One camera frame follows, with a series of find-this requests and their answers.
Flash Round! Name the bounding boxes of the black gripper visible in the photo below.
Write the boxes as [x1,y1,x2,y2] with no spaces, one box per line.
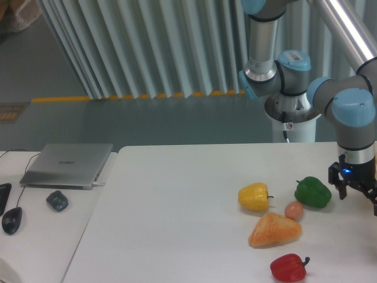
[328,154,377,216]

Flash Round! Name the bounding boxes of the yellow toy bell pepper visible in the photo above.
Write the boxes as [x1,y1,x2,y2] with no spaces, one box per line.
[238,182,273,212]

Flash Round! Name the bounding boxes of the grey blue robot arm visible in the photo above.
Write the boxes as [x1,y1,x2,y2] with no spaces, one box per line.
[239,1,376,203]

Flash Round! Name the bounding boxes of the green toy bell pepper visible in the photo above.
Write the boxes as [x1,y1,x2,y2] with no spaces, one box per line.
[294,176,332,209]

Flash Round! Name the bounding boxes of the red toy bell pepper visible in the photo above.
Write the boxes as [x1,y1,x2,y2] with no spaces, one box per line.
[270,254,310,282]

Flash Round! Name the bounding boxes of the pink toy egg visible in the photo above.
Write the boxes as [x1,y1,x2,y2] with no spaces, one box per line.
[285,201,303,221]

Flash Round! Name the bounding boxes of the orange toy bread wedge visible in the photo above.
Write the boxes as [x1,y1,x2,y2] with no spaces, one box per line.
[248,212,302,248]

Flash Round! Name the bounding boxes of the white folding partition screen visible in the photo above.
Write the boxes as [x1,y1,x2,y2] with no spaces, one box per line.
[37,0,377,100]

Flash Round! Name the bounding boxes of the silver closed laptop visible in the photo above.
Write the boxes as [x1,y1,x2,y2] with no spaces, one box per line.
[19,143,113,190]

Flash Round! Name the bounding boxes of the dark grey small mouse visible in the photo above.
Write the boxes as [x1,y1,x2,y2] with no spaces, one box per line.
[46,190,69,212]

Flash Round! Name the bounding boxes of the black keyboard edge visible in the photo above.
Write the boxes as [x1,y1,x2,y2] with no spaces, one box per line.
[0,183,12,216]

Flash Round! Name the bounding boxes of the white object at corner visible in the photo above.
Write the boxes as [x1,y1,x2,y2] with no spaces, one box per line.
[0,259,22,283]

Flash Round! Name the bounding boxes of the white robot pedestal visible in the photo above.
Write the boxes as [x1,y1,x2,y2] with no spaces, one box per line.
[269,115,320,143]

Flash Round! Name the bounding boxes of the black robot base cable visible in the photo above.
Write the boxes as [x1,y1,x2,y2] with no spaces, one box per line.
[281,110,291,144]

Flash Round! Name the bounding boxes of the black wired computer mouse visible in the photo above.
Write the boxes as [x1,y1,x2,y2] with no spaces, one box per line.
[1,207,23,235]

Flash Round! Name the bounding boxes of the black mouse cable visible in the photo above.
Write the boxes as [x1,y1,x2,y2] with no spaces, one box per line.
[0,149,44,209]

